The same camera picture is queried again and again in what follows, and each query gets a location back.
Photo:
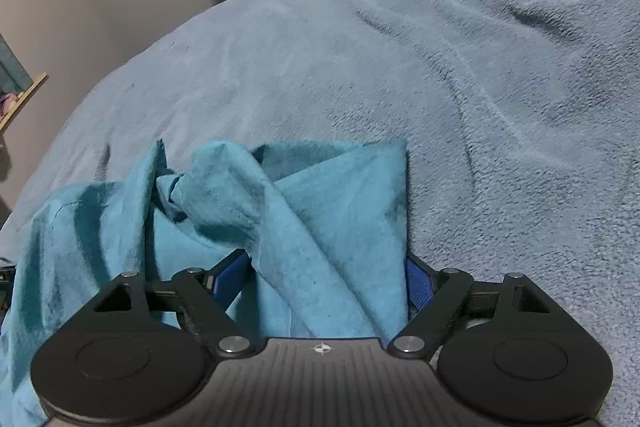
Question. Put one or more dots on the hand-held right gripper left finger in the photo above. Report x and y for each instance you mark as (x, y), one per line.
(231, 279)

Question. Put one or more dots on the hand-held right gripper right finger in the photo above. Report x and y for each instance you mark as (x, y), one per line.
(419, 284)

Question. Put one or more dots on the blue zip jacket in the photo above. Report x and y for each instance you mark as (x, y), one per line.
(325, 217)

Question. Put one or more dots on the light blue fleece blanket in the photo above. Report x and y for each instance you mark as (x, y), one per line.
(400, 57)

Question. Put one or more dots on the wooden window sill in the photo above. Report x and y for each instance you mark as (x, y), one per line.
(25, 99)

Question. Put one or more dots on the teal curtain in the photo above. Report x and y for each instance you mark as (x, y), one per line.
(12, 67)

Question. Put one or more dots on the pink round toy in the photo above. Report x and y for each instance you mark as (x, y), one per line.
(7, 103)

